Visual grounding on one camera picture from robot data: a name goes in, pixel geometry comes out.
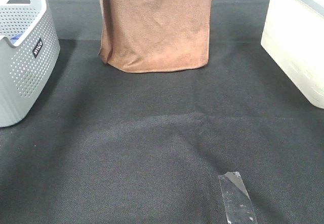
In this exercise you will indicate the brown towel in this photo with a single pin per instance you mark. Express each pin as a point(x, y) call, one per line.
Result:
point(141, 36)

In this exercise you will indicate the black table cloth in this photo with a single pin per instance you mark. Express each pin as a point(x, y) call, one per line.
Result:
point(104, 146)

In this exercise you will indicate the clear tape strip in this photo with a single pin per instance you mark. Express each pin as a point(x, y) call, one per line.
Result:
point(237, 202)

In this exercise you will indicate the grey perforated laundry basket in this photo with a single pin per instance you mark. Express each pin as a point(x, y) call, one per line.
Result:
point(25, 66)

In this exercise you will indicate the white storage box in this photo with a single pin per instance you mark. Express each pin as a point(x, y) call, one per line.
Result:
point(293, 38)

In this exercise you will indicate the blue cloth in basket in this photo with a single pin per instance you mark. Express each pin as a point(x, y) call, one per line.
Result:
point(16, 38)

